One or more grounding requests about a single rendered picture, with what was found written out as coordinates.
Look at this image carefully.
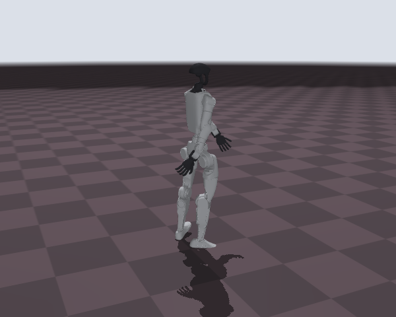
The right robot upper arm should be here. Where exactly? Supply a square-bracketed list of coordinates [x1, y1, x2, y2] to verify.
[200, 94, 216, 130]

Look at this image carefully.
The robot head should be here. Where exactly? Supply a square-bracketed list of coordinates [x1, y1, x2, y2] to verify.
[189, 63, 211, 93]

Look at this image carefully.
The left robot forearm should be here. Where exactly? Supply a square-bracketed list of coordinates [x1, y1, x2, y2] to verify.
[211, 121, 219, 136]

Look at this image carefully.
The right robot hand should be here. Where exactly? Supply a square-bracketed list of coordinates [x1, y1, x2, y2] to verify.
[175, 150, 197, 176]

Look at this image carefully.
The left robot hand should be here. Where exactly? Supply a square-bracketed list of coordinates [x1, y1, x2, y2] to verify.
[211, 129, 232, 152]

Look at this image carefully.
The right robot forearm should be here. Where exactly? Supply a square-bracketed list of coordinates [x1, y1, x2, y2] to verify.
[191, 124, 212, 159]

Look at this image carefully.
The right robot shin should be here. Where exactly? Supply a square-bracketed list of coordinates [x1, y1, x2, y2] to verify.
[196, 197, 211, 242]

